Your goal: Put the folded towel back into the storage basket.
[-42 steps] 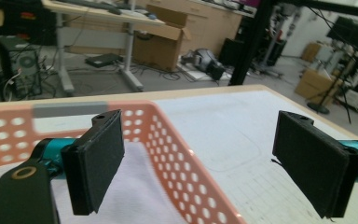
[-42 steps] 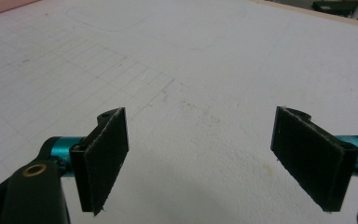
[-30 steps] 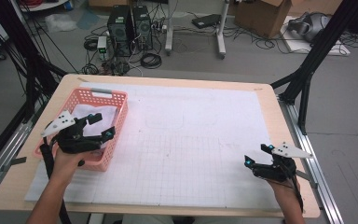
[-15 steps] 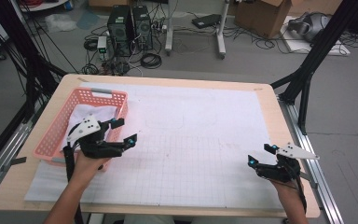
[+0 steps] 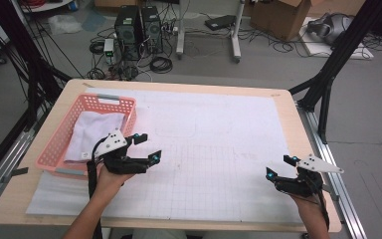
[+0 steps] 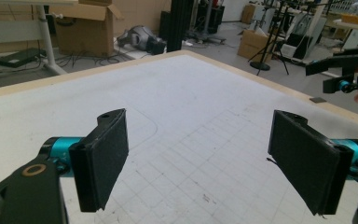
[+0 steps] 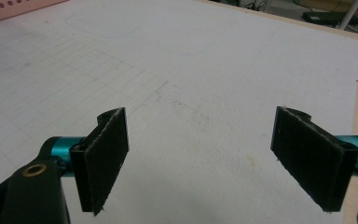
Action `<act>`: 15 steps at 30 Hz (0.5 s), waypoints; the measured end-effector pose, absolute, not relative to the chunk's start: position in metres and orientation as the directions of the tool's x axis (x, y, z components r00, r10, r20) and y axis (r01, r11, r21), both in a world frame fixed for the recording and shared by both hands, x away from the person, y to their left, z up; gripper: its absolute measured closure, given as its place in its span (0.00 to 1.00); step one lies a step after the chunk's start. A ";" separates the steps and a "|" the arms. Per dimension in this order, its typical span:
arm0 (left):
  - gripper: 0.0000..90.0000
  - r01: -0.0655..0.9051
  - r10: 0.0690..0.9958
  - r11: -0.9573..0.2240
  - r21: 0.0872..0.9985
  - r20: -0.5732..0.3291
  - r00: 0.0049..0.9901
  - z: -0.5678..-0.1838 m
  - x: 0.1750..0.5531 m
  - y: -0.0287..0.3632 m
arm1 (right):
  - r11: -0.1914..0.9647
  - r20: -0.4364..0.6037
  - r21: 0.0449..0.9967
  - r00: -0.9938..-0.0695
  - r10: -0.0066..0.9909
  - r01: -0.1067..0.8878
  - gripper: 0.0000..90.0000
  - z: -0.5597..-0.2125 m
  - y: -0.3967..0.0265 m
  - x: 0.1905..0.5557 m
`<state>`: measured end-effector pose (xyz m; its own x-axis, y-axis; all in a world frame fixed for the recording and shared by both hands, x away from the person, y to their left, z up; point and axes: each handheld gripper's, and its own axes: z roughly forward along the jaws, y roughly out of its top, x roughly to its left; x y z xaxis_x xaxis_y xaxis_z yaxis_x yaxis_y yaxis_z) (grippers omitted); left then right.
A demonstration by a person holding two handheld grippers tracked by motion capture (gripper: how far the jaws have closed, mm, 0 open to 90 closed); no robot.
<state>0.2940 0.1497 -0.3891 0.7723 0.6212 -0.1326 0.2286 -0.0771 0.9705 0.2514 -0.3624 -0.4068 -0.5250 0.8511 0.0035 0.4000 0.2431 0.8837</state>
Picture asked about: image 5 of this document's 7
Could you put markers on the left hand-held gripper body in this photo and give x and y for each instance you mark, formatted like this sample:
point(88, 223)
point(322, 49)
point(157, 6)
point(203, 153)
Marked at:
point(122, 164)

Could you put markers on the lilac printed towel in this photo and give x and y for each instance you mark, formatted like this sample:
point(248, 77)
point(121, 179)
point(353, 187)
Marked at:
point(89, 136)

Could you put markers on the white round table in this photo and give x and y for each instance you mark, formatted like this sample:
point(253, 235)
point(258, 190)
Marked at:
point(51, 6)

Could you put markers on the white grid mat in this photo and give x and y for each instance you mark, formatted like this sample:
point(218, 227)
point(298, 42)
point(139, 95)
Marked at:
point(205, 149)

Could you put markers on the black flat box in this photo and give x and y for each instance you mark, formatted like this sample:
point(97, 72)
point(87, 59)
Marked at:
point(220, 22)

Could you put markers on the grey rounded appliance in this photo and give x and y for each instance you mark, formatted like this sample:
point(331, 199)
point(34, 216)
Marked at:
point(335, 28)

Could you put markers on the black metal frame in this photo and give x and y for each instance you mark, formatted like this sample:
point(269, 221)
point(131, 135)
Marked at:
point(30, 66)
point(335, 63)

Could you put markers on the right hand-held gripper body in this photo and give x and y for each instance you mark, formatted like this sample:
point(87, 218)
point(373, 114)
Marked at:
point(301, 186)

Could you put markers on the person's right hand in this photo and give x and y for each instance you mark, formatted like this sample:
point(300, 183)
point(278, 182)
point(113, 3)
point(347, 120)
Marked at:
point(311, 207)

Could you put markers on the pink perforated plastic basket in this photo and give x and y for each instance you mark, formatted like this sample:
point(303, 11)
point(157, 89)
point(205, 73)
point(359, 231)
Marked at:
point(63, 132)

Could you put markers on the grey metal bracket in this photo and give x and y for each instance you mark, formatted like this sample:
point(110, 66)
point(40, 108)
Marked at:
point(331, 193)
point(18, 172)

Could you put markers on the white metal stand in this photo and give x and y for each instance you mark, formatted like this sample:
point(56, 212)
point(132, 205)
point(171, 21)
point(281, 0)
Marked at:
point(235, 36)

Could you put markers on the aluminium rail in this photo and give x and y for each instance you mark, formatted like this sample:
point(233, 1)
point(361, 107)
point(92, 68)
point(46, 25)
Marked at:
point(0, 179)
point(344, 199)

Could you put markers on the white power adapter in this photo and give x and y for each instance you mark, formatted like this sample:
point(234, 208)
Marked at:
point(108, 49)

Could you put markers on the wide black computer tower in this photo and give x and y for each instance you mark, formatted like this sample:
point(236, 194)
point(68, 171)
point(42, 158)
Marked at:
point(127, 33)

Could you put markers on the open cardboard box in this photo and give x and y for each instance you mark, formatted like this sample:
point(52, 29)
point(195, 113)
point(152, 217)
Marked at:
point(278, 20)

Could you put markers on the clear plastic bag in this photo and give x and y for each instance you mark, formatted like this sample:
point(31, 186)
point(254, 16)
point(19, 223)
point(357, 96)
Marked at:
point(64, 25)

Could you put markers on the white flat panel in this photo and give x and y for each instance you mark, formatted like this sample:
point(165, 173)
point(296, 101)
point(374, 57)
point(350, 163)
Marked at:
point(318, 48)

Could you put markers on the person's left hand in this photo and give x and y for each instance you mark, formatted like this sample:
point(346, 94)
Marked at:
point(111, 184)

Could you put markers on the narrow black computer tower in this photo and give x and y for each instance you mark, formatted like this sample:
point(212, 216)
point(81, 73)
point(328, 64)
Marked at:
point(152, 30)

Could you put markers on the teal plastic sheet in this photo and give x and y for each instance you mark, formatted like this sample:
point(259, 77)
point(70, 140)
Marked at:
point(94, 20)

